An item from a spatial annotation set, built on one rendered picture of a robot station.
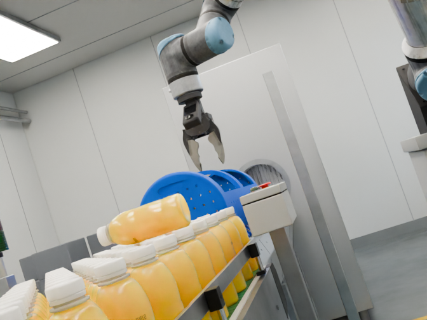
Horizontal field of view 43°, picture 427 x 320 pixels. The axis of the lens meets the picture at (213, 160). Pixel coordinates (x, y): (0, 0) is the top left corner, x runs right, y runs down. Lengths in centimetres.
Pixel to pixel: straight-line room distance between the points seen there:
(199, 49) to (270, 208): 48
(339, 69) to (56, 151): 384
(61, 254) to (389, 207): 376
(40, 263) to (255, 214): 428
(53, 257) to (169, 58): 402
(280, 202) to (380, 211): 550
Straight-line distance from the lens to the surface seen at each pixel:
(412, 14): 138
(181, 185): 165
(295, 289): 139
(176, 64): 151
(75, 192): 748
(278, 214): 128
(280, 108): 306
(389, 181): 674
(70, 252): 532
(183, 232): 100
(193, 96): 150
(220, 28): 146
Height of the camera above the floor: 111
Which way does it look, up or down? 4 degrees up
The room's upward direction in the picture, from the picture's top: 19 degrees counter-clockwise
